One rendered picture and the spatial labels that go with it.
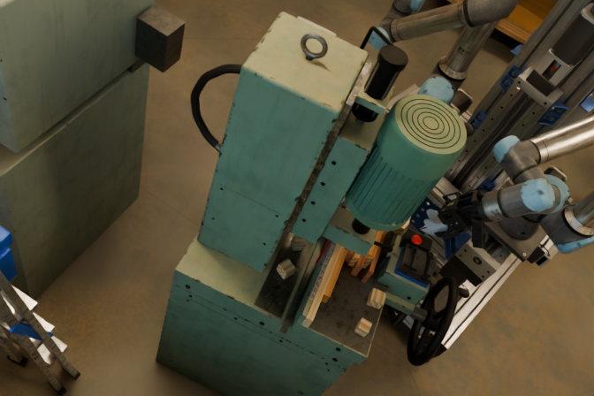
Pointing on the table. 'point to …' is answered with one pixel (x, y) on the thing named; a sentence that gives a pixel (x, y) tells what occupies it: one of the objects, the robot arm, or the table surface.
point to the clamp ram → (385, 249)
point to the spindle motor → (406, 161)
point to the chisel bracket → (338, 234)
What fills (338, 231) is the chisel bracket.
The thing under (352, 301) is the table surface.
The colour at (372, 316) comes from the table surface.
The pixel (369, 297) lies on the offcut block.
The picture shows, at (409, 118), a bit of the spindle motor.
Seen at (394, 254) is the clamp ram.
